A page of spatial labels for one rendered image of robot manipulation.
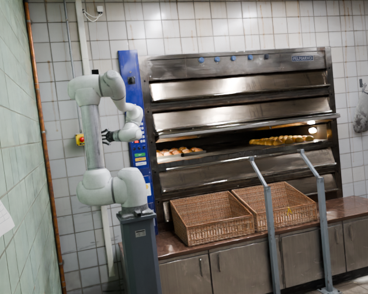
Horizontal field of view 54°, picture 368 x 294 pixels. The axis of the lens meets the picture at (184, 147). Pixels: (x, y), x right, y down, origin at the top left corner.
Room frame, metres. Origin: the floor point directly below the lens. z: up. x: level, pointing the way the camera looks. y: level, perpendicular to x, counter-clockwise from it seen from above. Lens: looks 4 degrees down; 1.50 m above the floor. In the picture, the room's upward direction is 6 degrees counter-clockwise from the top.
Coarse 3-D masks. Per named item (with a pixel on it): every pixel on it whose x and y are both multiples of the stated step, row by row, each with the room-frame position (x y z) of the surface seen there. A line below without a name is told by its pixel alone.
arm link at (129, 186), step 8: (128, 168) 2.13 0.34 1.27; (136, 168) 2.11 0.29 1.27; (120, 176) 2.06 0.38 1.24; (128, 176) 2.05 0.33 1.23; (136, 176) 2.06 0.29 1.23; (120, 184) 2.04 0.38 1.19; (128, 184) 2.04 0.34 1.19; (136, 184) 2.05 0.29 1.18; (144, 184) 2.10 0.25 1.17; (120, 192) 2.04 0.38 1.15; (128, 192) 2.04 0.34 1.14; (136, 192) 2.04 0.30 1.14; (144, 192) 2.08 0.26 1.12; (120, 200) 2.05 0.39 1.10; (128, 200) 2.04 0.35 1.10; (136, 200) 2.04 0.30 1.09; (144, 200) 2.08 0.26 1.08
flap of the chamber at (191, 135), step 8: (296, 120) 3.34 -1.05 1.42; (304, 120) 3.37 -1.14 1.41; (312, 120) 3.39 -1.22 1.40; (320, 120) 3.47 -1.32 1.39; (328, 120) 3.56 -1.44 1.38; (224, 128) 3.14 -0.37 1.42; (232, 128) 3.16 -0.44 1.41; (240, 128) 3.18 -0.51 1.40; (248, 128) 3.23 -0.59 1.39; (256, 128) 3.31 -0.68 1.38; (264, 128) 3.39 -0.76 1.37; (272, 128) 3.48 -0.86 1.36; (160, 136) 2.97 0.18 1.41; (168, 136) 2.99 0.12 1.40; (176, 136) 3.02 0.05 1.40; (184, 136) 3.08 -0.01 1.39; (192, 136) 3.16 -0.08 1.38; (200, 136) 3.23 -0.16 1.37
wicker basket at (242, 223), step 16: (224, 192) 3.23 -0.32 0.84; (176, 208) 3.10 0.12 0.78; (192, 208) 3.12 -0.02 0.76; (208, 208) 3.16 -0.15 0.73; (224, 208) 3.19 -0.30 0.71; (240, 208) 3.01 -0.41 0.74; (176, 224) 2.97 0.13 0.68; (192, 224) 3.08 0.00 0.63; (208, 224) 2.70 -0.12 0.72; (224, 224) 2.74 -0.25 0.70; (240, 224) 2.77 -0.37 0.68; (192, 240) 2.66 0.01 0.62; (208, 240) 2.70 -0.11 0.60
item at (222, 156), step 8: (296, 144) 3.52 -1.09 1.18; (304, 144) 3.53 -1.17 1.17; (312, 144) 3.55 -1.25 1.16; (320, 144) 3.58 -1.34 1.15; (240, 152) 3.33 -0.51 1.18; (248, 152) 3.36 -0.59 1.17; (256, 152) 3.38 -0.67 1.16; (264, 152) 3.40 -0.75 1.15; (176, 160) 3.20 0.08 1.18; (184, 160) 3.18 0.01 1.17; (192, 160) 3.20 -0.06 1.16; (200, 160) 3.22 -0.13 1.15; (208, 160) 3.24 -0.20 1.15
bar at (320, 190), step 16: (224, 160) 2.88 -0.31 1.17; (240, 160) 2.92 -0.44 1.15; (304, 160) 3.05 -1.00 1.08; (320, 192) 2.87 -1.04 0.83; (272, 208) 2.74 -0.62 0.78; (320, 208) 2.88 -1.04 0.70; (272, 224) 2.74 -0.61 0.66; (320, 224) 2.90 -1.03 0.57; (272, 240) 2.73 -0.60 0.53; (272, 256) 2.73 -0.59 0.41; (272, 272) 2.75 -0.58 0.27
